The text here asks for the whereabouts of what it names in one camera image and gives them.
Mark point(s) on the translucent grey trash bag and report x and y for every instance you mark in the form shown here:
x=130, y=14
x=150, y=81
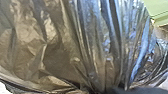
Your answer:
x=73, y=43

